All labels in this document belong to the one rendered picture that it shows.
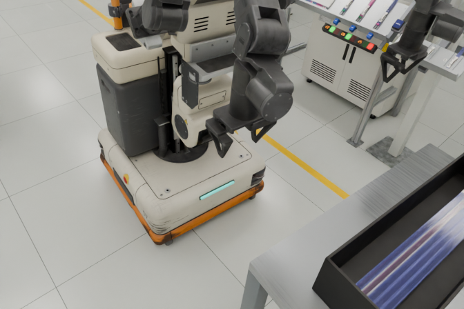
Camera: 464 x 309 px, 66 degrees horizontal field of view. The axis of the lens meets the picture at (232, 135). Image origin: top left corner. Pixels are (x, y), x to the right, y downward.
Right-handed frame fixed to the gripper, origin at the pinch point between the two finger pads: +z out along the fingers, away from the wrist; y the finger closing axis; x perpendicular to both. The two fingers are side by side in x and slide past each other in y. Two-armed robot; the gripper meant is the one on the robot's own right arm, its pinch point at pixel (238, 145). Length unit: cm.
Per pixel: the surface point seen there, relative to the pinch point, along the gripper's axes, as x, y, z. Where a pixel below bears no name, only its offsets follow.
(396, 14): 52, 146, 18
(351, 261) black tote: -27.9, 10.3, 15.0
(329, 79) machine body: 90, 164, 86
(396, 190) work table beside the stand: -21.3, 37.2, 16.4
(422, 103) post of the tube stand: 19, 149, 56
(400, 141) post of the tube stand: 19, 149, 84
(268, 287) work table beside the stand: -21.9, -6.7, 17.0
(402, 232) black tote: -29.8, 26.1, 14.9
